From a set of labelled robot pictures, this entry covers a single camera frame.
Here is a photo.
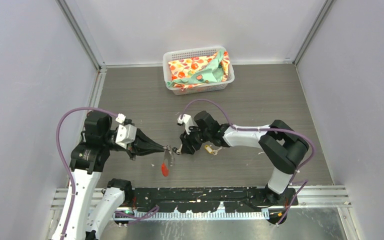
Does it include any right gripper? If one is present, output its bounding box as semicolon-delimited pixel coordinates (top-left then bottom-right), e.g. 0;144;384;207
180;123;211;155

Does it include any metal key holder red handle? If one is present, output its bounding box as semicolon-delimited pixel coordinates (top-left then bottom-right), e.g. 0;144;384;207
161;145;175;177

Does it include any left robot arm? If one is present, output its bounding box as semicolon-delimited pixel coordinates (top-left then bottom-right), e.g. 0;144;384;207
51;107;169;240

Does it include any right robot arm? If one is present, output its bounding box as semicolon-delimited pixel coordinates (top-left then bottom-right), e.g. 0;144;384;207
175;111;310;205

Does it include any colourful patterned cloth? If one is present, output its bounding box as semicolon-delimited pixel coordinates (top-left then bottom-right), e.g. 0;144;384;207
165;49;231;92

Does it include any white plastic basket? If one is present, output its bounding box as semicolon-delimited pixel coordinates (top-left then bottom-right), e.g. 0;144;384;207
162;45;236;96

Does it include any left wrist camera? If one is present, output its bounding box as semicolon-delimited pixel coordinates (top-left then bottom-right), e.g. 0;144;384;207
114;124;137;149

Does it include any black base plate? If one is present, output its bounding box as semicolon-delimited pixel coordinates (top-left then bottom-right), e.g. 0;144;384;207
120;186;296;213

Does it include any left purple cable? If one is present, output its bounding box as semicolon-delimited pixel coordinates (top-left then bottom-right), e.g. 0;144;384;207
55;106;161;240

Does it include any purple cable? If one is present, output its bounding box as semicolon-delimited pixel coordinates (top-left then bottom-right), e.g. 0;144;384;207
55;106;161;240
178;98;316;227

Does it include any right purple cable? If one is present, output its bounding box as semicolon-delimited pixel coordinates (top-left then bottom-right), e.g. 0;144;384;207
178;98;316;227

